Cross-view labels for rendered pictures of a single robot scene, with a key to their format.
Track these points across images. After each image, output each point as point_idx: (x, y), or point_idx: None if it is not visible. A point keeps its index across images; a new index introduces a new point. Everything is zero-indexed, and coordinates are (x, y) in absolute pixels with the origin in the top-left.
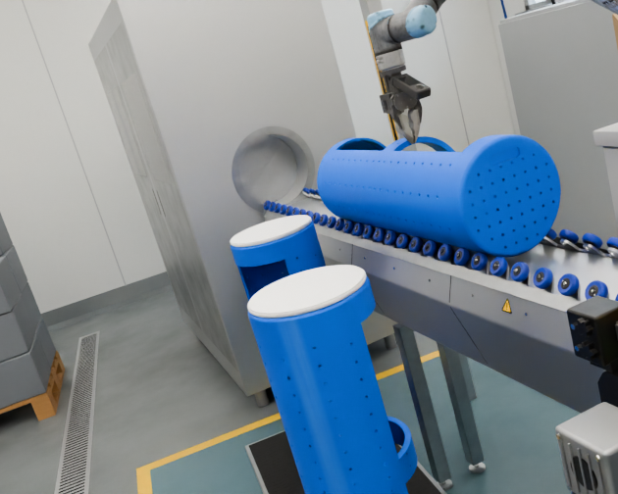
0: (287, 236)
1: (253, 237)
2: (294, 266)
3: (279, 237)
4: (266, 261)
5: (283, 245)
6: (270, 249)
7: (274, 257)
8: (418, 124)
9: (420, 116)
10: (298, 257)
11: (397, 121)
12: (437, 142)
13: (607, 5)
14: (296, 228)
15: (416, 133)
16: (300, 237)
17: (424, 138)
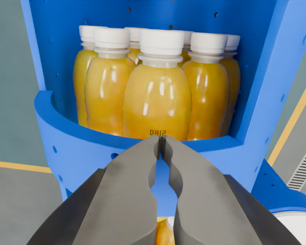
0: (292, 209)
1: None
2: (274, 179)
3: None
4: None
5: (296, 201)
6: None
7: (303, 196)
8: (121, 164)
9: (82, 197)
10: (270, 185)
11: (267, 219)
12: (68, 124)
13: None
14: (278, 216)
15: (147, 141)
16: (271, 203)
17: (108, 141)
